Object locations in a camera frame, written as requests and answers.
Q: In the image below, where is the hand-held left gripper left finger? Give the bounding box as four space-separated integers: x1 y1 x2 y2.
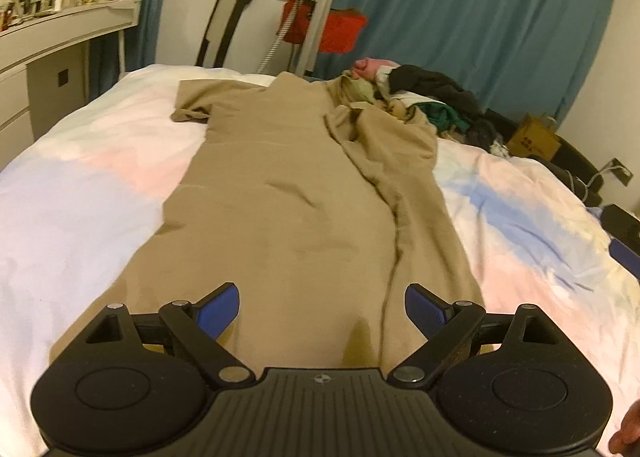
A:
86 281 257 389

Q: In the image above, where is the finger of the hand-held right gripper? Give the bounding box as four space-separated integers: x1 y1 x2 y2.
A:
600 204 640 244
610 238 640 280

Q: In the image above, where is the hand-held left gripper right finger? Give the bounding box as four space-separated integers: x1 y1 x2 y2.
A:
387 282 557 389

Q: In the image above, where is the tan t-shirt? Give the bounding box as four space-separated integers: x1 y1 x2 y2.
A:
49 72 486 369

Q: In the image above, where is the pile of clothes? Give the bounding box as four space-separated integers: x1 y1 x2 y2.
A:
340 57 511 159

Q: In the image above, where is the person's right hand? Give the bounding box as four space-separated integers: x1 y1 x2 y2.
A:
607 401 640 456

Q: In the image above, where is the black sofa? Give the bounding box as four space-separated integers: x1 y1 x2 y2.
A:
484 108 607 209

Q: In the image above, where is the brown paper bag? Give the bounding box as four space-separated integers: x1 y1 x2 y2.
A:
506 113 561 161

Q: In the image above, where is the pastel bed duvet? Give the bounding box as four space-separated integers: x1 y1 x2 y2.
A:
0 64 640 457

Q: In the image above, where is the wide blue curtain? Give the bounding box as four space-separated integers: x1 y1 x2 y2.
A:
310 0 622 134

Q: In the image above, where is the white chair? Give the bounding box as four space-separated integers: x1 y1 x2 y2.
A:
195 0 259 69

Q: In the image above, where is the red basket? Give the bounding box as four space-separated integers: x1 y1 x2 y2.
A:
280 0 368 54

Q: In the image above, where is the white vanity desk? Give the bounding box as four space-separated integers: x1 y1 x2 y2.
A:
0 0 144 149

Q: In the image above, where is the white charger cable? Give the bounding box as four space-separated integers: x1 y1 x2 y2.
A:
582 162 628 189

